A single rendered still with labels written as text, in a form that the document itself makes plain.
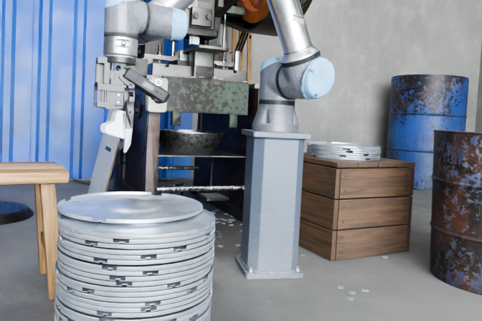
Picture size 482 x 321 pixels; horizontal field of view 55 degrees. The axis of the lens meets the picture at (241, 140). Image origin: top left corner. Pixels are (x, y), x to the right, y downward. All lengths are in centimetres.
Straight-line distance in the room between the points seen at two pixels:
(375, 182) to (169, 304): 110
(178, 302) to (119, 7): 63
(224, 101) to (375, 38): 247
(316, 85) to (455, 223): 62
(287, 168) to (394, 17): 316
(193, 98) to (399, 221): 97
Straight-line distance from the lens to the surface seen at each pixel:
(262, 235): 144
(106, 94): 105
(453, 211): 158
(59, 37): 328
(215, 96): 201
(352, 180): 168
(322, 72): 133
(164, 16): 111
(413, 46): 456
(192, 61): 206
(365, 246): 178
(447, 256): 162
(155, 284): 80
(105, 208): 95
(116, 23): 107
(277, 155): 141
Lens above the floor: 49
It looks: 3 degrees down
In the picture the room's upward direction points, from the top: 3 degrees clockwise
